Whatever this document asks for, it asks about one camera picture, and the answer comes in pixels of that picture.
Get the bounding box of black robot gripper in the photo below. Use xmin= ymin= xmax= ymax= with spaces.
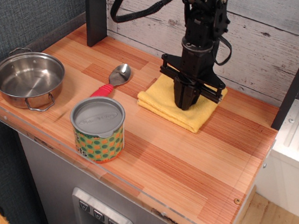
xmin=160 ymin=42 xmax=226 ymax=111

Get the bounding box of yellow cloth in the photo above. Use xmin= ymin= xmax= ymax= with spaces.
xmin=137 ymin=75 xmax=218 ymax=133

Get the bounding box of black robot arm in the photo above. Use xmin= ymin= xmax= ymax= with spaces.
xmin=161 ymin=0 xmax=231 ymax=111

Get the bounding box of green orange dotted can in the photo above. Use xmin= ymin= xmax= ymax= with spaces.
xmin=70 ymin=96 xmax=126 ymax=163

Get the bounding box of grey toy fridge cabinet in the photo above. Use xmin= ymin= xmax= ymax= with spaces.
xmin=6 ymin=132 xmax=232 ymax=224

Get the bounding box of silver dispenser panel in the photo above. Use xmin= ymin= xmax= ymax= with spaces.
xmin=72 ymin=187 xmax=133 ymax=224

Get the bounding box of stainless steel pot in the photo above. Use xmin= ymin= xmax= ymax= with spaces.
xmin=0 ymin=47 xmax=65 ymax=112

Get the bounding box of clear acrylic edge guard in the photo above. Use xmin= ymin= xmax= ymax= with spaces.
xmin=0 ymin=95 xmax=278 ymax=224

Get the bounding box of metal spatula with red handle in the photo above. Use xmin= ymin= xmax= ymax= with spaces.
xmin=91 ymin=63 xmax=132 ymax=97

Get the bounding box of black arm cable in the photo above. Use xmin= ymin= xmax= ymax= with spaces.
xmin=109 ymin=0 xmax=174 ymax=30

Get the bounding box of dark left vertical post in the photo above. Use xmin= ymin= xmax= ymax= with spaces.
xmin=85 ymin=0 xmax=107 ymax=47

